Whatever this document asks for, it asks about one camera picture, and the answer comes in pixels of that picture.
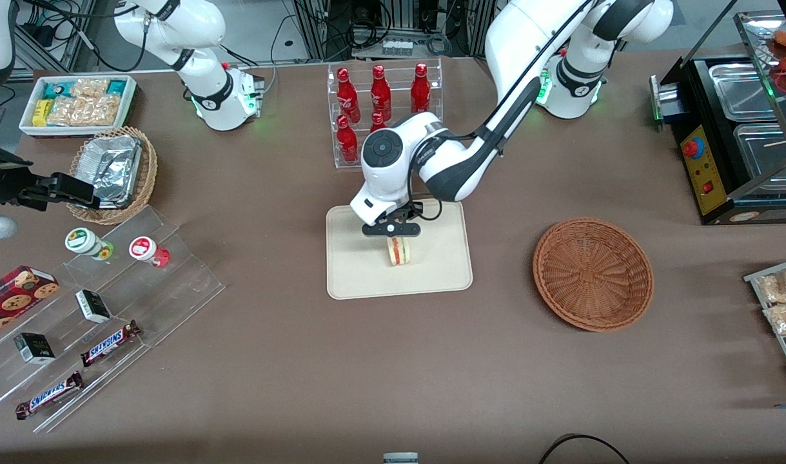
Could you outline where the Snickers chocolate bar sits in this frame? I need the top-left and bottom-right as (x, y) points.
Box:
(15, 371), (84, 420)
(80, 320), (142, 368)

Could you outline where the black food warmer machine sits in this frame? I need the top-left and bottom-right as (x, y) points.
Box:
(649, 10), (786, 226)

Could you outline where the red plaid cookie box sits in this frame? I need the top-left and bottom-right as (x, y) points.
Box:
(0, 266), (60, 342)

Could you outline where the white rectangular snack bin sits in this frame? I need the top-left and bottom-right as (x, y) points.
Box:
(19, 75), (137, 138)

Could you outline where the small black carton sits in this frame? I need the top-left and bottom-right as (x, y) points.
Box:
(75, 289), (112, 324)
(14, 333), (56, 365)

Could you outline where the aluminium foil container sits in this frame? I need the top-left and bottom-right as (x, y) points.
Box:
(75, 135), (142, 208)

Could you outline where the clear bag of puffed snacks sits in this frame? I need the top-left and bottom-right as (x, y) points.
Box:
(48, 79), (123, 127)

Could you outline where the cream plastic tray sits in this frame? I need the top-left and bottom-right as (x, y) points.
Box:
(326, 197), (474, 301)

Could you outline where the brown wicker basket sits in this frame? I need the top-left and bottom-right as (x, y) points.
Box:
(532, 218), (655, 333)

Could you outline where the aluminium frame rack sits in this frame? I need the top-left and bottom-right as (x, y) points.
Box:
(293, 0), (496, 62)

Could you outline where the cup with red lid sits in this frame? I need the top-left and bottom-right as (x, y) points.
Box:
(129, 237), (171, 268)

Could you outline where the cup with green lid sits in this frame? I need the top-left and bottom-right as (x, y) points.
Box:
(64, 227), (115, 262)

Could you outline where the triangular sandwich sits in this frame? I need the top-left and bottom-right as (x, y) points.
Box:
(386, 236), (415, 267)

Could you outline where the black floor cable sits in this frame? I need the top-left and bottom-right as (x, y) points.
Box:
(538, 434), (632, 464)

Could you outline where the metal wire rack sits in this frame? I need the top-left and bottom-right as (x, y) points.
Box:
(744, 256), (786, 394)

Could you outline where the clear acrylic step display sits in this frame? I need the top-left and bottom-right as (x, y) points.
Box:
(0, 205), (226, 434)

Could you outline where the clear acrylic bottle rack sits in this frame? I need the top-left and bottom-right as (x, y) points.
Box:
(327, 57), (444, 169)

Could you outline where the light wicker basket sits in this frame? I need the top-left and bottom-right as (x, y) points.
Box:
(66, 126), (158, 226)

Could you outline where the stainless steel pan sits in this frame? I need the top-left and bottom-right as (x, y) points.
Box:
(709, 63), (784, 122)
(733, 122), (786, 189)

